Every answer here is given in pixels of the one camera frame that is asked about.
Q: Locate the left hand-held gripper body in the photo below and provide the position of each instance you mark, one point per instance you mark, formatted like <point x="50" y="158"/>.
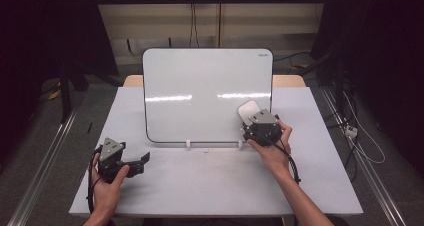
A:
<point x="111" y="156"/>

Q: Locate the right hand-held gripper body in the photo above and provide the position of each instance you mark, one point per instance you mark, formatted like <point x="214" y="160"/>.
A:
<point x="263" y="129"/>

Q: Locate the white whiteboard eraser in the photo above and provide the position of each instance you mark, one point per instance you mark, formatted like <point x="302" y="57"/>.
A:
<point x="247" y="111"/>

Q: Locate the white whiteboard with dark rim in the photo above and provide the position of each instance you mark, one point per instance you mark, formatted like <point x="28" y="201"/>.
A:
<point x="200" y="79"/>

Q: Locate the person's right hand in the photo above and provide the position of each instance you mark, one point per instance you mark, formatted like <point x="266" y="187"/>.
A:
<point x="276" y="159"/>

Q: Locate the person's left hand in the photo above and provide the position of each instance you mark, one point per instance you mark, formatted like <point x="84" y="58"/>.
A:
<point x="106" y="196"/>

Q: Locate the black pen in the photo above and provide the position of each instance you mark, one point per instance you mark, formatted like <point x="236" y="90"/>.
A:
<point x="89" y="127"/>

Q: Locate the wooden table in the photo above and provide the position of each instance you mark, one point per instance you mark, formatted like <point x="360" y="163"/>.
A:
<point x="290" y="81"/>

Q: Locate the white cover board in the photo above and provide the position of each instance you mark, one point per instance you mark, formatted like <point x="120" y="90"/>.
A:
<point x="216" y="186"/>

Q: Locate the white power strip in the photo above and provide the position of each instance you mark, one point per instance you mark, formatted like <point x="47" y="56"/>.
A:
<point x="351" y="131"/>

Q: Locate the thin vertical pipe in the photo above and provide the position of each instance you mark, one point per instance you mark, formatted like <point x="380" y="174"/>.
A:
<point x="220" y="19"/>

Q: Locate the black curtain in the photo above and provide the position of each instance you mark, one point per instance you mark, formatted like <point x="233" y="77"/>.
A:
<point x="383" y="52"/>
<point x="40" y="36"/>

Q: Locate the metal floor rail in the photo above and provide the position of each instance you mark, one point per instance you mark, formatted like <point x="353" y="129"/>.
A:
<point x="40" y="172"/>
<point x="373" y="179"/>

